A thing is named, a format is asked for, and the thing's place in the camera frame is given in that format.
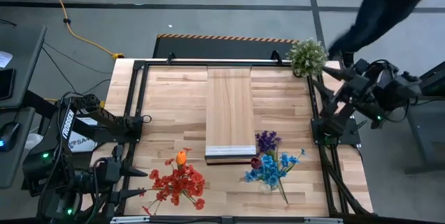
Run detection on clear glass vase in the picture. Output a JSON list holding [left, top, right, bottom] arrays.
[[259, 182, 279, 195]]

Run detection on purple flower bunch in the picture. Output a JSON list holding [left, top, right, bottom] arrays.
[[255, 129, 289, 205]]

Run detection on large red flower bunch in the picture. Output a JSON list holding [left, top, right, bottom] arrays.
[[149, 163, 207, 211]]

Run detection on black hazard-striped floor mat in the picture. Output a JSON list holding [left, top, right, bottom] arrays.
[[152, 33, 299, 60]]

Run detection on potted green white-flowered plant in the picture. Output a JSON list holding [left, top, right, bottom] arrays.
[[286, 38, 328, 78]]

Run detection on white spray bottle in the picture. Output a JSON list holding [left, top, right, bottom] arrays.
[[24, 132, 45, 150]]

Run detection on black computer mouse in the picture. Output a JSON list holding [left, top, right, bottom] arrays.
[[0, 121, 21, 153]]

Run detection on black metal table frame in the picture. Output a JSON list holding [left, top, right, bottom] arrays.
[[78, 58, 375, 224]]

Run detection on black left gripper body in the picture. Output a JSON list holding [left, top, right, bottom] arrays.
[[104, 144, 130, 214]]

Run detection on white printed box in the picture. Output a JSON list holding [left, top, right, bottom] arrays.
[[67, 118, 100, 154]]

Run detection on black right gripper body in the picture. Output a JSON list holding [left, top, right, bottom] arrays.
[[330, 74, 369, 112]]

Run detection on wooden shelf with black legs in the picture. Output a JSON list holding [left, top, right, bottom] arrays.
[[204, 66, 257, 165]]

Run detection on silver metal bracket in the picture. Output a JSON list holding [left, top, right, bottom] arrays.
[[110, 216, 151, 224], [304, 216, 344, 224]]

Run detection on grey side desk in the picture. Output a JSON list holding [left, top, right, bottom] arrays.
[[0, 25, 47, 189]]

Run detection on yellow floor cable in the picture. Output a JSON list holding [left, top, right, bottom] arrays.
[[40, 0, 125, 61]]

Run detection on black floor cable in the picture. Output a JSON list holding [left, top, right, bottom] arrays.
[[41, 41, 112, 95]]

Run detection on white paper sheet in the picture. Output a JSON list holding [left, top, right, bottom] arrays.
[[0, 50, 14, 69]]

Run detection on person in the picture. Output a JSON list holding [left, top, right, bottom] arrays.
[[326, 0, 441, 67]]

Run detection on blue flower bunch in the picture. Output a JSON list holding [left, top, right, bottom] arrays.
[[243, 148, 307, 189]]

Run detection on dark metal equipment stand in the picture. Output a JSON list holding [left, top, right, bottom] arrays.
[[405, 60, 445, 176]]

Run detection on orange tulip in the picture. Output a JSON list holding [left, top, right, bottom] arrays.
[[175, 150, 188, 166]]

